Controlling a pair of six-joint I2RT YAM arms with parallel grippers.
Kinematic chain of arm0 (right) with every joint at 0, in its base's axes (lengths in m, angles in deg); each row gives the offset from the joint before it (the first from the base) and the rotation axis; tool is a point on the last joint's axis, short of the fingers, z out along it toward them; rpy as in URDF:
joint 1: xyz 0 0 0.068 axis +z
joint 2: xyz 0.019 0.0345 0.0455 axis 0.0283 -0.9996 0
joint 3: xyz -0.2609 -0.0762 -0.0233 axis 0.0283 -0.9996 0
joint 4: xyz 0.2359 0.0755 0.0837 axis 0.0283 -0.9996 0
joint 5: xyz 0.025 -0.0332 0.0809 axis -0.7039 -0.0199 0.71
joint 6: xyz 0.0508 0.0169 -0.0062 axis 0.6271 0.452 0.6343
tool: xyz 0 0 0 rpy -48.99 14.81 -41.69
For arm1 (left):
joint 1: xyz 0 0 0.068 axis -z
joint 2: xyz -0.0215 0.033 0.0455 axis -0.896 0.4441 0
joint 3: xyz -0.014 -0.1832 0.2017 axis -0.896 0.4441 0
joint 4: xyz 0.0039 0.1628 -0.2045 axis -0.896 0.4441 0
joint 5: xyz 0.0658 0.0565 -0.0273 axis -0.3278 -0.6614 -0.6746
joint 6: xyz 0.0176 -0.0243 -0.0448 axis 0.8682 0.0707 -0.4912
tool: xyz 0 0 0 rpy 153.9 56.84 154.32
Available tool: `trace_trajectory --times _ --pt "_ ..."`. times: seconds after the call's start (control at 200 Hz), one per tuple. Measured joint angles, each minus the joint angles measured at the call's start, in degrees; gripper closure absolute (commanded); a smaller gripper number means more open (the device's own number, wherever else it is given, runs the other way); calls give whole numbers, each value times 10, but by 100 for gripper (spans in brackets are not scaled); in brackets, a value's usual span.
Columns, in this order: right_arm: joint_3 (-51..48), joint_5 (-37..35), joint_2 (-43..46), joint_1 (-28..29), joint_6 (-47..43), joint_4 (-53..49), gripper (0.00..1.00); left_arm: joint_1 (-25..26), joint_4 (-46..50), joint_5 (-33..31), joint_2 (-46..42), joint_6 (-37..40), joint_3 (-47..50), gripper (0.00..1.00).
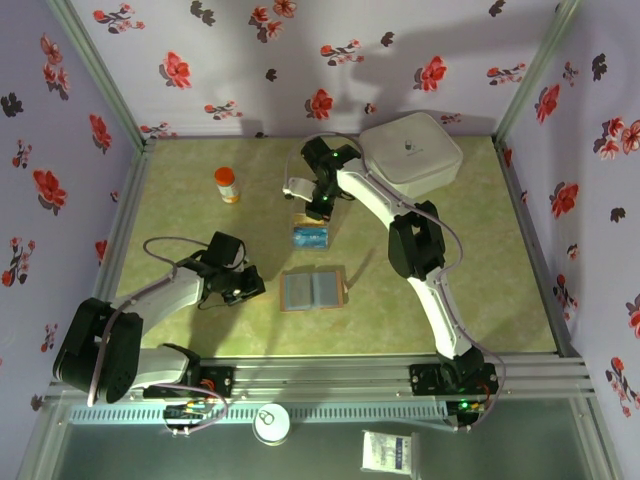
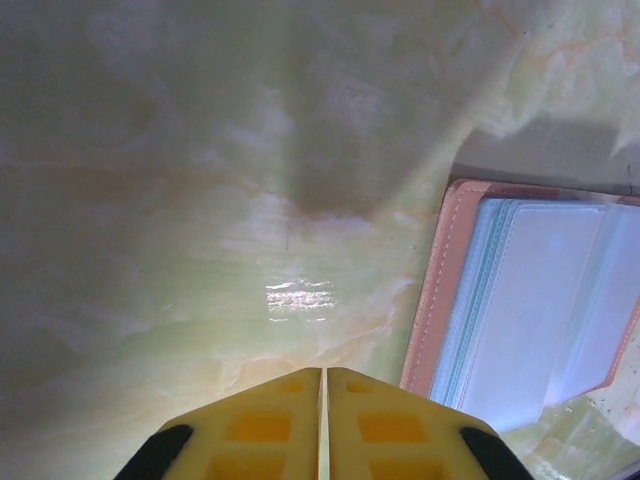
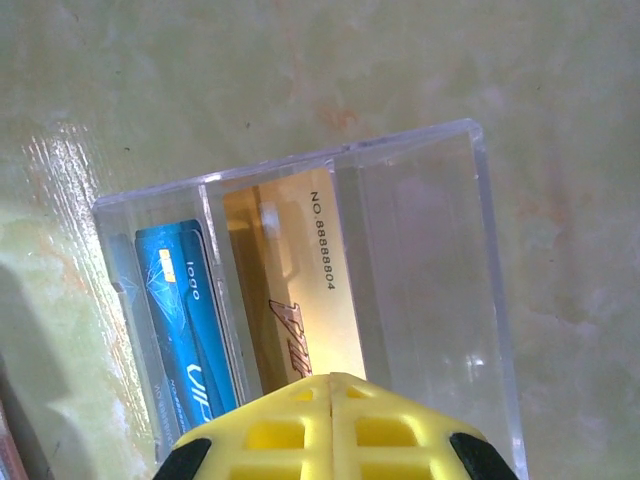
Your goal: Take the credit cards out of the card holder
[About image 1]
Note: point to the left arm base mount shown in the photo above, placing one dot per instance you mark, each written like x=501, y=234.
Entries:
x=220, y=382

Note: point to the white zip case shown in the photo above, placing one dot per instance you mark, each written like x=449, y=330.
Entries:
x=415, y=150

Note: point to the tan credit card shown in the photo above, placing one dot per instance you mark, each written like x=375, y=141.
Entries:
x=301, y=221

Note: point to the aluminium frame post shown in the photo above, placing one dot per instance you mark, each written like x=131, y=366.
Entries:
x=102, y=75
x=534, y=75

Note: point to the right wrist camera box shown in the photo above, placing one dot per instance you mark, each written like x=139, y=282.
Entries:
x=298, y=189

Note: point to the small controller circuit board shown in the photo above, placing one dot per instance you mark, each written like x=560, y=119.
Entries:
x=465, y=412
x=186, y=415

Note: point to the white tissue pack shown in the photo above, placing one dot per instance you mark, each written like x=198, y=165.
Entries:
x=389, y=452

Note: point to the orange-capped pill bottle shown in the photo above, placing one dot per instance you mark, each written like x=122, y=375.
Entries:
x=227, y=187

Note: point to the aluminium side rail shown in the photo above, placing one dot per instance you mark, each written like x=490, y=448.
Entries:
x=131, y=190
x=519, y=200

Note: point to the aluminium front rail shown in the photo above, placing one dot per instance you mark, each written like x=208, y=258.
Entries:
x=325, y=380

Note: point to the pull-tab tin can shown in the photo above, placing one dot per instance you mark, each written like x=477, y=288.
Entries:
x=271, y=425

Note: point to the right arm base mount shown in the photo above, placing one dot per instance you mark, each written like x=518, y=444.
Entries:
x=425, y=380

